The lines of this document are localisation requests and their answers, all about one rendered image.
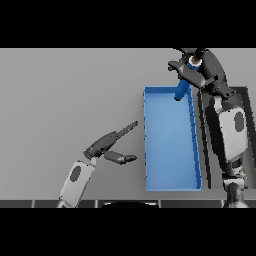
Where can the dark grey bin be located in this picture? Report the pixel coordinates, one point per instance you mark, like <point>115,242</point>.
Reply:
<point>248,113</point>

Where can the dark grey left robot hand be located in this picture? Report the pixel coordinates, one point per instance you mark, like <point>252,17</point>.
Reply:
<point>103,144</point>

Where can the blue pipe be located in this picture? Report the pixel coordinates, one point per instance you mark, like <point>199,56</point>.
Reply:
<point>185,83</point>

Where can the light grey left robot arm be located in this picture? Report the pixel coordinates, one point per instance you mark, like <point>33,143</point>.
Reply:
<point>76,181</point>

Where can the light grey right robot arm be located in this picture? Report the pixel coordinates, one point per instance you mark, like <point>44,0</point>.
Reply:
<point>230,143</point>

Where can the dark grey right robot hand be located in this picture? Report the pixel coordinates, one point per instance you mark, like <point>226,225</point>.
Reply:
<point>209,75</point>

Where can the blue bin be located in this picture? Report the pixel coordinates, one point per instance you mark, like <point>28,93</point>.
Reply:
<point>170,140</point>

